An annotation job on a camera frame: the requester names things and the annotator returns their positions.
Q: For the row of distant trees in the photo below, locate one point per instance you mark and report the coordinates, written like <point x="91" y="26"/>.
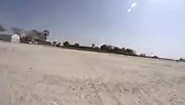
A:
<point x="114" y="49"/>

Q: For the low dark building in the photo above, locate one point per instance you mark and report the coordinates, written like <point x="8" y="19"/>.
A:
<point x="34" y="41"/>

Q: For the trees behind buildings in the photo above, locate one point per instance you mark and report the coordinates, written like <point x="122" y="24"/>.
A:
<point x="32" y="33"/>

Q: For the white building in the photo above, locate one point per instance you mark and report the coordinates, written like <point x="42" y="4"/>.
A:
<point x="10" y="37"/>

